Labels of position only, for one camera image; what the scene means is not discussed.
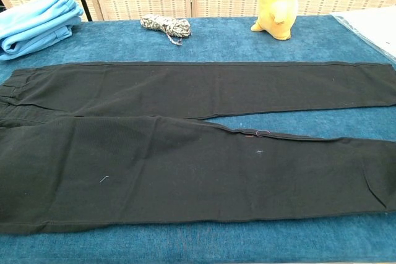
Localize black trousers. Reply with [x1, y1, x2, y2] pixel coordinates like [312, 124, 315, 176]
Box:
[0, 61, 396, 234]

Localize coiled speckled rope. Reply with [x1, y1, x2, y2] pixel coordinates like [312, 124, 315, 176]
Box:
[140, 13, 192, 46]

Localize folded light blue fleece garment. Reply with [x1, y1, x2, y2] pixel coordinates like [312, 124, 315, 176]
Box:
[0, 0, 84, 62]

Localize clear plastic bag with papers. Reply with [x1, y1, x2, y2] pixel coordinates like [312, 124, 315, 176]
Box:
[329, 10, 396, 66]

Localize yellow plush toy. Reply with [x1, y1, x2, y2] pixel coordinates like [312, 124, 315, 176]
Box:
[250, 0, 306, 41]

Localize dark blue table mat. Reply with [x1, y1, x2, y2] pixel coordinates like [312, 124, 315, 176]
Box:
[0, 13, 396, 264]

